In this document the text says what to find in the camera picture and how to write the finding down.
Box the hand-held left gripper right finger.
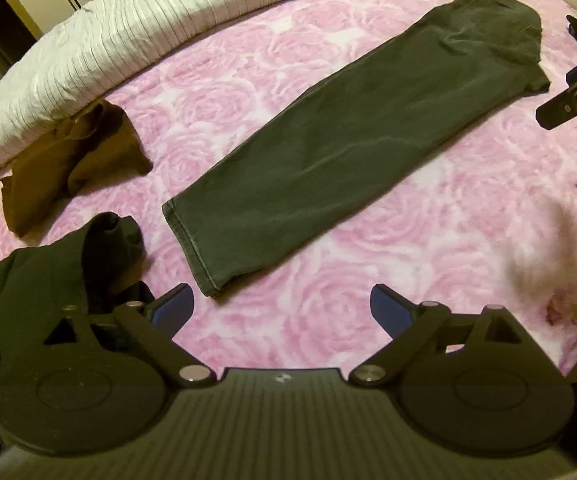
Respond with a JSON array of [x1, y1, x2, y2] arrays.
[[349, 284, 534, 389]]

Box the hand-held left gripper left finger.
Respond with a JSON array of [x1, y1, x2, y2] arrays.
[[38, 283, 216, 389]]

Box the dark grey pants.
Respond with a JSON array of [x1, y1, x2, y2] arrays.
[[162, 0, 552, 301]]

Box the black garment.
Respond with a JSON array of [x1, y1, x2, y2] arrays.
[[0, 212, 156, 466]]

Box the brown garment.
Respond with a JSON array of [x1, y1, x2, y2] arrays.
[[0, 100, 154, 238]]

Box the pink floral blanket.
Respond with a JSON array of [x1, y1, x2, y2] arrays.
[[0, 0, 577, 381]]

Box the white striped duvet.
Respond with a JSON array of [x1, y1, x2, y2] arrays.
[[0, 0, 437, 196]]

